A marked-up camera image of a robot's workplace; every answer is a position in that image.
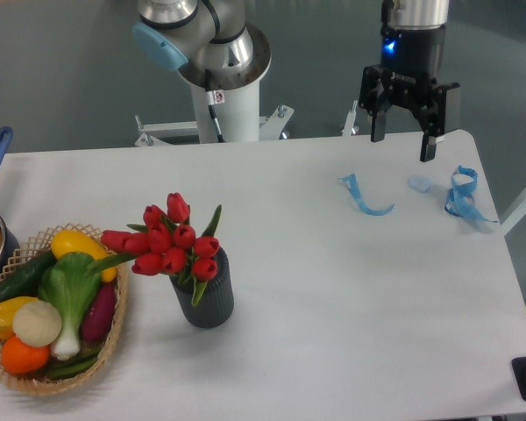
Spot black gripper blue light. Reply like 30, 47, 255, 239
359, 25, 460, 162

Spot red tulip bouquet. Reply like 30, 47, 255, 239
88, 192, 222, 306

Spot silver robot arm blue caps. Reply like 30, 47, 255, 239
132, 1, 460, 162

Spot dark grey ribbed vase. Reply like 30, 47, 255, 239
169, 248, 234, 329

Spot small pale blue cap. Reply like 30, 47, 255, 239
408, 175, 431, 193

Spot curved blue tape strip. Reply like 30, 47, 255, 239
338, 173, 395, 217

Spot crumpled blue tape bundle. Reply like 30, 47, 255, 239
444, 165, 498, 226

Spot yellow squash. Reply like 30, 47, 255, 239
51, 229, 117, 287

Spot purple sweet potato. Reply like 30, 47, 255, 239
81, 282, 117, 343

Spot green bok choy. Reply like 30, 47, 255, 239
38, 252, 102, 360

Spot woven wicker basket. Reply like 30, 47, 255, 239
0, 225, 129, 396

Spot dark green cucumber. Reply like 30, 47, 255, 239
0, 250, 57, 303

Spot green bean pods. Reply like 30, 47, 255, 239
45, 348, 100, 381

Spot cream white onion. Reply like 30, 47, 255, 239
12, 300, 62, 347

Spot yellow bell pepper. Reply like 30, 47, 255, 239
0, 296, 38, 340

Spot orange fruit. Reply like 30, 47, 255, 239
1, 336, 50, 375

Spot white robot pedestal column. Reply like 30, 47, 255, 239
189, 82, 259, 144

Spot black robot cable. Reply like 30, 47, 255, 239
203, 68, 226, 144

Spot white metal base frame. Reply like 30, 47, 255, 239
134, 101, 359, 147

